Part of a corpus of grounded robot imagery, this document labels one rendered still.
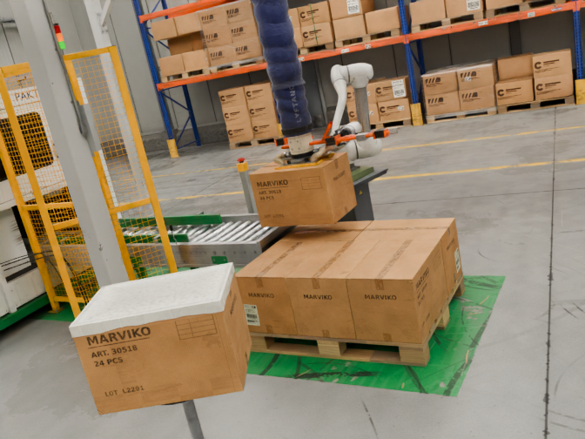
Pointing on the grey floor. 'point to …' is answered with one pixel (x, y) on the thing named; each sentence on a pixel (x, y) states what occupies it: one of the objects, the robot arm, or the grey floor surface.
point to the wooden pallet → (335, 350)
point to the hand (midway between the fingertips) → (334, 139)
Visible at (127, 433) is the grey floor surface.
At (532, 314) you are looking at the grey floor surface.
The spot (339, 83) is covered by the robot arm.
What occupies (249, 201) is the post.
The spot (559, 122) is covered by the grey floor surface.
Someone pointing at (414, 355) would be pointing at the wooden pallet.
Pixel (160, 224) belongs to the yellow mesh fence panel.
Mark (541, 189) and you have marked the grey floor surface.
